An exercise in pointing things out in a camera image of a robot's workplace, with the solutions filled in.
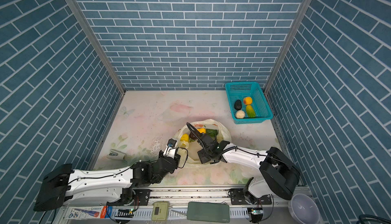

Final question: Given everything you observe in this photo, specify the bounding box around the green round lime fruit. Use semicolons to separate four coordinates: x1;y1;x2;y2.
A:
206;128;219;138

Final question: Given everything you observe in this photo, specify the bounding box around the yellow round fruit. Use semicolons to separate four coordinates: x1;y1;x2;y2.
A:
198;128;206;134

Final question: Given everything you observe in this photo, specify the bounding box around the dark brown fruit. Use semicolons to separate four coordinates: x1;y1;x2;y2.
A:
189;133;197;141

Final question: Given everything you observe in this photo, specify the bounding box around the yellow translucent plastic bag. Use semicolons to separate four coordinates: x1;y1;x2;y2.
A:
174;119;232;165

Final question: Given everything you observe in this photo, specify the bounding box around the beige pear fruit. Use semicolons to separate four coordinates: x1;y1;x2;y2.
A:
235;110;246;119

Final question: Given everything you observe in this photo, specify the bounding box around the black fruit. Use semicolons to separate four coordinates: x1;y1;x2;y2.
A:
234;100;242;111

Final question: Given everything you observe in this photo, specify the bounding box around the yellow lemon fruit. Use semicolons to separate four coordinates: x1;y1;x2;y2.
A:
243;97;253;106

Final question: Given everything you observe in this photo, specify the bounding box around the orange fruit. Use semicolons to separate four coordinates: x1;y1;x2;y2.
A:
180;134;189;142

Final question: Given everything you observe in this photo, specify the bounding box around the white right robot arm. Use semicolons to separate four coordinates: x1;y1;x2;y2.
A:
192;132;301;200

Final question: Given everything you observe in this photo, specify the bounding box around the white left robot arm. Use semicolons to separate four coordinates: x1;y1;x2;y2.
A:
33;149;181;212

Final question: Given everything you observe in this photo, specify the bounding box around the small green meter box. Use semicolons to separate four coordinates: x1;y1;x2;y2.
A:
151;201;170;222

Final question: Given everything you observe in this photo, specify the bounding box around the small grey card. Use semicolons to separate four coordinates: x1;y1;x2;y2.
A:
107;149;126;160

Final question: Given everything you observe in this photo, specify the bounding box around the green rectangular pad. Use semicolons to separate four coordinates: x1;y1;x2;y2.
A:
186;202;230;223

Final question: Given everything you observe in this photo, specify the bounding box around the teal plastic basket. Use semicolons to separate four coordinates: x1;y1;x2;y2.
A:
225;82;273;124

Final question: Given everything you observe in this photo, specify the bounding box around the blue white flat package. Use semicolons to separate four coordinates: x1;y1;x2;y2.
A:
64;206;105;220

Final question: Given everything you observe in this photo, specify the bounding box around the grey round bowl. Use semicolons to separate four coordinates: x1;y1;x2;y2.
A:
288;193;320;224

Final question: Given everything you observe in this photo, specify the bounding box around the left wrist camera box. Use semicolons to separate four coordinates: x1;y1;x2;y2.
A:
164;138;177;158

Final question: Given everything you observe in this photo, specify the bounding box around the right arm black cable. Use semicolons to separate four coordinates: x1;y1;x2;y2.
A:
186;122;211;157

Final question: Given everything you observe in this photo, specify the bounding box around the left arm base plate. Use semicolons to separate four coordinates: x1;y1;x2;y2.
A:
106;188;151;207

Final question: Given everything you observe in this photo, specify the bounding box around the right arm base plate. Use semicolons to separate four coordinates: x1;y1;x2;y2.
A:
228;188;272;206

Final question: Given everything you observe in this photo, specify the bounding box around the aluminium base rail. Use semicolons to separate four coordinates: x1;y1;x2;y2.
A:
54;186;313;224

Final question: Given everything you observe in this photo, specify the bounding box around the aluminium corner post left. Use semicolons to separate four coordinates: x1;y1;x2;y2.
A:
65;0;126;95

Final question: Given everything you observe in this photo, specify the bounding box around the aluminium corner post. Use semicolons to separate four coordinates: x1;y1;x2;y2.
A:
65;0;126;95
264;0;312;96

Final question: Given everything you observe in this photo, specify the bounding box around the aluminium corner post right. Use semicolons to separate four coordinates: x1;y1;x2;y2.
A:
264;0;312;96

